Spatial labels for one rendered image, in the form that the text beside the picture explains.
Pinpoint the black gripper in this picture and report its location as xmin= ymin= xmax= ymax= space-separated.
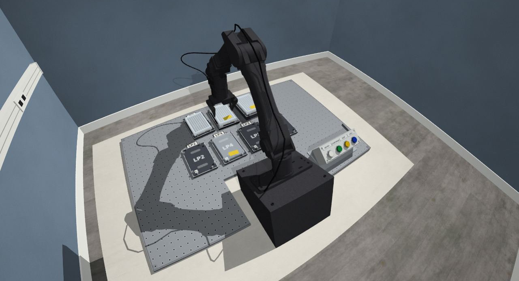
xmin=206 ymin=87 xmax=238 ymax=117

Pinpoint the white button panel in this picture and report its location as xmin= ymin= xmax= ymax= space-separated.
xmin=307 ymin=124 xmax=361 ymax=170

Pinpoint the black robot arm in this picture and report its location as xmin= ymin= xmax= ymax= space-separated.
xmin=205 ymin=28 xmax=313 ymax=193

